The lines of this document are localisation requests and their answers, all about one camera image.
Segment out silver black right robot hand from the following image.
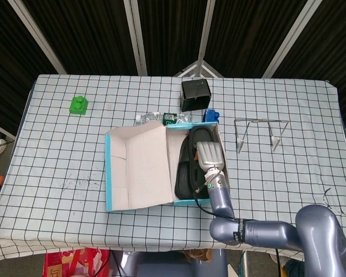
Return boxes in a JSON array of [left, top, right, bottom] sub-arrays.
[[193, 140, 226, 174]]

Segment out black rubber slipper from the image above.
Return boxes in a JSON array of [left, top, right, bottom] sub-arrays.
[[174, 137, 198, 200], [189, 126, 220, 200]]

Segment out light blue shoebox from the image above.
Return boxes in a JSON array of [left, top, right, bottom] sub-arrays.
[[104, 120, 228, 214]]

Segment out white black-grid checkered tablecloth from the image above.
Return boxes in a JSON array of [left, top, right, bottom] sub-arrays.
[[0, 74, 346, 271]]

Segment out red patterned bag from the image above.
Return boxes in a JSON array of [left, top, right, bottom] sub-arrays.
[[44, 247, 111, 277]]

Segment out blue toy building block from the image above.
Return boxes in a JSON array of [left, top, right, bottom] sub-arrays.
[[202, 108, 221, 123]]

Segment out clear plastic water bottle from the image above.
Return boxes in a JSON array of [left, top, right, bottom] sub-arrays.
[[134, 112, 193, 126]]

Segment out black square cup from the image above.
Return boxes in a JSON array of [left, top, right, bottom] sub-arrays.
[[180, 78, 213, 113]]

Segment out white triangular partition foot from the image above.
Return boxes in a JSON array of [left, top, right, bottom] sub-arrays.
[[174, 59, 225, 78]]

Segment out brown paper bag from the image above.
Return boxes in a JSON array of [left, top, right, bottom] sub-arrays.
[[180, 248, 213, 263]]

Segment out green toy building block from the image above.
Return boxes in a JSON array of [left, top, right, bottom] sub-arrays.
[[69, 95, 89, 117]]

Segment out teal metal tube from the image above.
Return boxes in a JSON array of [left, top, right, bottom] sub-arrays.
[[238, 250, 249, 277]]

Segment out dark blue chair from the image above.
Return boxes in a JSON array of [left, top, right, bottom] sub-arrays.
[[112, 249, 228, 277]]

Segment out dark blue fabric bundle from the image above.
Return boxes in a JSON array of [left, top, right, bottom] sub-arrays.
[[285, 259, 306, 277]]

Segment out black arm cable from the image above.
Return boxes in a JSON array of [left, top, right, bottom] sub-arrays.
[[192, 186, 240, 222]]

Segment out metal wire rack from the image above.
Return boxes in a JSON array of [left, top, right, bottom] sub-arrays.
[[233, 118, 289, 153]]

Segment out white partition frame post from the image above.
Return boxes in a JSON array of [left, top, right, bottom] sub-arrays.
[[197, 0, 217, 63], [123, 0, 148, 76], [261, 0, 324, 78], [7, 0, 67, 75]]

